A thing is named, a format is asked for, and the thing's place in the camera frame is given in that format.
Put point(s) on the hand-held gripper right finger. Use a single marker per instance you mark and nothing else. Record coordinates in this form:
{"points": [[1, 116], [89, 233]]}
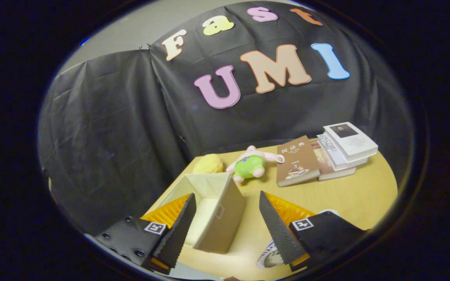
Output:
{"points": [[277, 230]]}

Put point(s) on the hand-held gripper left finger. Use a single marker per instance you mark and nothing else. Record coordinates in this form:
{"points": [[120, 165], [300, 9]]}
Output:
{"points": [[178, 234]]}

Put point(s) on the white striped canvas shoe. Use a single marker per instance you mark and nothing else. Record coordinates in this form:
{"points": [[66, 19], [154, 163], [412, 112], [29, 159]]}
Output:
{"points": [[272, 256]]}

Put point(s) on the beige fabric storage box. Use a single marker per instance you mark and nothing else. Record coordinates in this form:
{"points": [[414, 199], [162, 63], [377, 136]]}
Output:
{"points": [[225, 218]]}

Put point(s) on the pink plush toy green outfit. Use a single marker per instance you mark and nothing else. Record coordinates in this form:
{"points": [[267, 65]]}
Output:
{"points": [[250, 166]]}

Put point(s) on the brown cover book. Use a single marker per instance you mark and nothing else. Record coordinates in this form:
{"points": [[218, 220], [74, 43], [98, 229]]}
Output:
{"points": [[297, 160]]}

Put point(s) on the yellow plush toy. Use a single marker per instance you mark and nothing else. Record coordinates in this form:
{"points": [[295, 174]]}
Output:
{"points": [[208, 164]]}

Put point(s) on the grey patterned cover book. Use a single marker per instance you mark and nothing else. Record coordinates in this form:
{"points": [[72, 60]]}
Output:
{"points": [[332, 153]]}

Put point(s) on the white book dark photo cover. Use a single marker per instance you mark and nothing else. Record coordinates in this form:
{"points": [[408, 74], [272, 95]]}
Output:
{"points": [[352, 138]]}

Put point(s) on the black backdrop cloth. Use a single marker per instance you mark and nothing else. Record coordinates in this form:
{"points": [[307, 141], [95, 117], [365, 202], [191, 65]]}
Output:
{"points": [[111, 128]]}

